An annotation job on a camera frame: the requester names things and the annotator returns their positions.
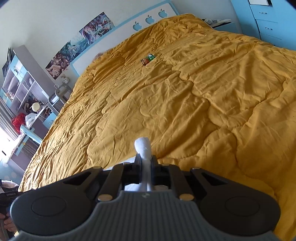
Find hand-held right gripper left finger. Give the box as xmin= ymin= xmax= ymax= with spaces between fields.
xmin=62 ymin=155 xmax=142 ymax=201

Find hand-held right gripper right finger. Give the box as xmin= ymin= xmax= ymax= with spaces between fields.
xmin=151 ymin=156 xmax=228 ymax=201

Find white printed sweatshirt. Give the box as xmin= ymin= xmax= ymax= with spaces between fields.
xmin=111 ymin=137 xmax=170 ymax=193

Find person's left hand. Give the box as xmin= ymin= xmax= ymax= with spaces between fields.
xmin=0 ymin=213 xmax=15 ymax=232

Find wooden desk with blue drawer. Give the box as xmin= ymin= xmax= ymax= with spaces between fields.
xmin=0 ymin=132 xmax=41 ymax=174

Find light blue chair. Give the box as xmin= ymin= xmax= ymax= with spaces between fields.
xmin=20 ymin=125 xmax=43 ymax=144

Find yellow quilted blanket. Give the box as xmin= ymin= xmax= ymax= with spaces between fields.
xmin=18 ymin=13 xmax=296 ymax=234

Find red bag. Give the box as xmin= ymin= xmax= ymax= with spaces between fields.
xmin=11 ymin=113 xmax=26 ymax=133

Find striped window curtain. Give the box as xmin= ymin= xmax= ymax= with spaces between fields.
xmin=0 ymin=97 xmax=21 ymax=139

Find white plastic bag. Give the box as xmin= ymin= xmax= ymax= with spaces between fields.
xmin=25 ymin=113 xmax=37 ymax=128

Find grey metal rack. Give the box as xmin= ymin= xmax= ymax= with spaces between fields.
xmin=48 ymin=85 xmax=71 ymax=109

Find small colourful snack packet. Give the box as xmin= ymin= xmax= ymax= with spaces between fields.
xmin=141 ymin=53 xmax=156 ymax=66

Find grey open shelf unit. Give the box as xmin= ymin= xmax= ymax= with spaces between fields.
xmin=0 ymin=45 xmax=58 ymax=121

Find white and blue headboard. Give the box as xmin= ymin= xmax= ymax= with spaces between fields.
xmin=70 ymin=0 xmax=178 ymax=77

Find white nightstand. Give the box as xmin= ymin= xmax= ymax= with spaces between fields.
xmin=211 ymin=19 xmax=243 ymax=35

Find blue wardrobe with drawers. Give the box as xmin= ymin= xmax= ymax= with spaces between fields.
xmin=230 ymin=0 xmax=296 ymax=50

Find wall posters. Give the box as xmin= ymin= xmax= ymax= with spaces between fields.
xmin=45 ymin=11 xmax=115 ymax=80

